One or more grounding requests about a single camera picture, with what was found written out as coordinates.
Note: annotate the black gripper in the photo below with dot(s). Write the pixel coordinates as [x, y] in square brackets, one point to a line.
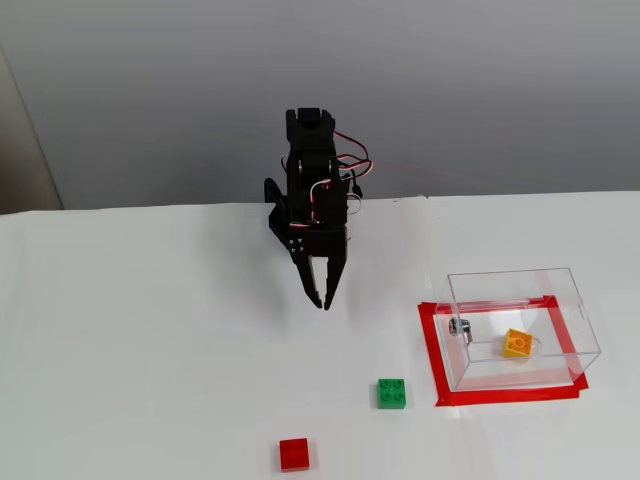
[324, 244]

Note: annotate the yellow lego brick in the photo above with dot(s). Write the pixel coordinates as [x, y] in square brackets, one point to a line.
[517, 344]

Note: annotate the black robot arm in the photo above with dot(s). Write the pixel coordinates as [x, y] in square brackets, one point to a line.
[310, 150]

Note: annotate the green lego brick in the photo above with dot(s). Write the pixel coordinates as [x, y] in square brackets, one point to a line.
[391, 395]

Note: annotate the silver box lock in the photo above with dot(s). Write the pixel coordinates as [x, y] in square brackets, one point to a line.
[462, 327]

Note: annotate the red lego brick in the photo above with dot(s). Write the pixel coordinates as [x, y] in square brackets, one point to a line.
[294, 454]

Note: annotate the transparent acrylic box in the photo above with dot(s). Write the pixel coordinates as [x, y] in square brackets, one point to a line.
[520, 290]

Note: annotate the black table clamp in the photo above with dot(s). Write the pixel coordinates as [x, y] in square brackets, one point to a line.
[272, 192]

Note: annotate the red tape frame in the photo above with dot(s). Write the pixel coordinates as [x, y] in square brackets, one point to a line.
[430, 350]

